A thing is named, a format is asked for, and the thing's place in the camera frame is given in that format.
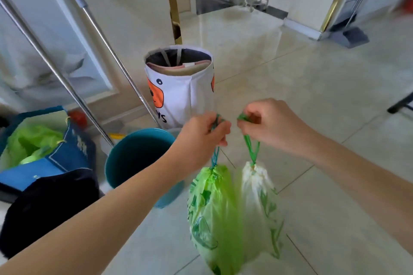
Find person's left hand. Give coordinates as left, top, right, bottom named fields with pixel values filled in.
left=173, top=112, right=232, bottom=174

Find person's right hand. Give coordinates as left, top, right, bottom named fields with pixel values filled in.
left=237, top=98, right=312, bottom=157

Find white green-printed garbage bag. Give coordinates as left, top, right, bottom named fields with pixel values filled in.
left=237, top=113, right=285, bottom=261

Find green drawstring garbage bag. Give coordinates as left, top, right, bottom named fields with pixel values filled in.
left=188, top=114, right=246, bottom=275

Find person's right forearm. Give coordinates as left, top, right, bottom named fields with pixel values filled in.
left=303, top=127, right=413, bottom=254

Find person's left forearm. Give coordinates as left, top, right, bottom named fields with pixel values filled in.
left=0, top=153, right=182, bottom=275

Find white fabric laundry basket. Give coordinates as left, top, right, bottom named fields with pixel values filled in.
left=143, top=45, right=216, bottom=130

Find beige cloth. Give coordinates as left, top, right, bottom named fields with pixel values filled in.
left=147, top=60, right=212, bottom=76

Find teal plastic bucket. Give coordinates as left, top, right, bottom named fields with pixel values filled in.
left=105, top=128, right=185, bottom=209

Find grey dustpan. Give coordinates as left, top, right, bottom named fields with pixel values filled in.
left=325, top=0, right=386, bottom=49

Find silver pole with grey grip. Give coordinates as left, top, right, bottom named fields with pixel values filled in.
left=50, top=0, right=162, bottom=128

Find red round object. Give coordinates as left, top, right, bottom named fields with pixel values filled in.
left=68, top=110, right=88, bottom=130

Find blue tote bag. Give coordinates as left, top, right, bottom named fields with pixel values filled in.
left=0, top=105, right=97, bottom=203

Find black furniture leg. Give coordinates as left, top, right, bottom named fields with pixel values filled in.
left=387, top=91, right=413, bottom=114

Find silver metal pole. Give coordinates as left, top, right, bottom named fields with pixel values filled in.
left=0, top=0, right=115, bottom=149

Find light green plastic bag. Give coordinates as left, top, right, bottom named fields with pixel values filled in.
left=6, top=124, right=64, bottom=166

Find black fabric bag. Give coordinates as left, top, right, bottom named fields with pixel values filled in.
left=0, top=168, right=100, bottom=259

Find blurred red object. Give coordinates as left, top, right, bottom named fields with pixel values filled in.
left=391, top=0, right=413, bottom=17

